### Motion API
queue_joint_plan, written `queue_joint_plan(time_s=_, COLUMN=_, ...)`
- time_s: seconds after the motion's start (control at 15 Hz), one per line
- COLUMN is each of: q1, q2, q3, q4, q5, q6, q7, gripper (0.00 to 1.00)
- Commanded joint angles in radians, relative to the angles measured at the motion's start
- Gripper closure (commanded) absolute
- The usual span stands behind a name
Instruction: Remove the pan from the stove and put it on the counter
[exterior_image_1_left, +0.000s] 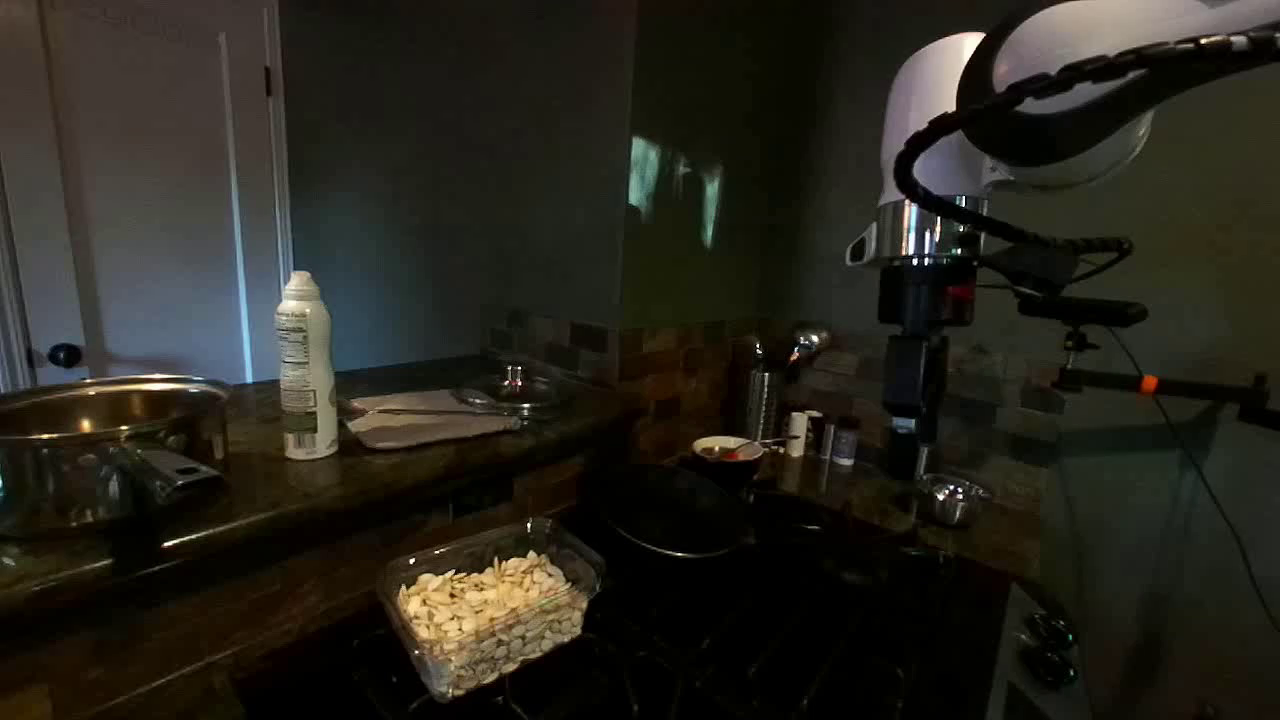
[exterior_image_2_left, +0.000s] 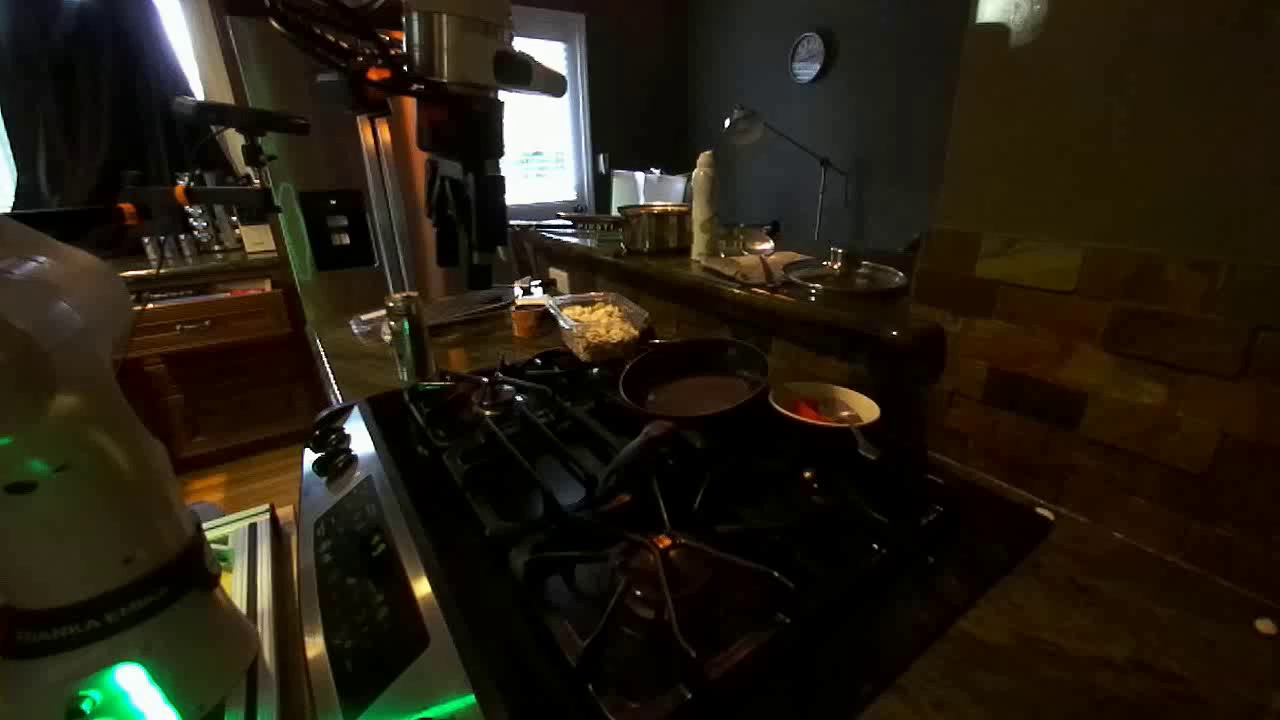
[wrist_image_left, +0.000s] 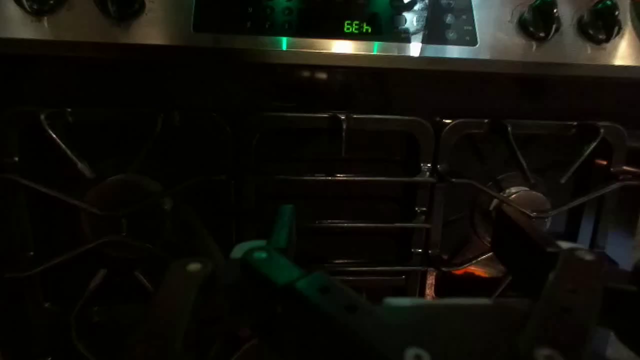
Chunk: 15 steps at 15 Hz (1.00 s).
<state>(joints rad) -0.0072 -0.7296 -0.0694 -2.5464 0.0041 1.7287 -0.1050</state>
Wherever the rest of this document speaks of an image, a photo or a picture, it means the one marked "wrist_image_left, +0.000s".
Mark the black narrow cast iron grate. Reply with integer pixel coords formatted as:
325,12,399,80
256,110,436,297

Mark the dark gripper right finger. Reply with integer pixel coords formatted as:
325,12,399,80
522,242,611,360

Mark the black wide cast iron grate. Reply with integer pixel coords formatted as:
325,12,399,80
436,116,640,273
0,104,256,360

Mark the black stove display panel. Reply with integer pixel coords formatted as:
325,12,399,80
191,0,480,49

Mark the black stove knob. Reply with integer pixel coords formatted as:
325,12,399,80
575,0,625,47
515,0,563,44
91,0,148,24
12,0,67,18

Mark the large frying pan teal handle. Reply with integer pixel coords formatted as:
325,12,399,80
227,202,541,360

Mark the round burner cap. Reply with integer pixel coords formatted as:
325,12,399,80
488,184,556,235
79,173,169,260

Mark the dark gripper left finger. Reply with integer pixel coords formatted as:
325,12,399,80
130,259,209,360

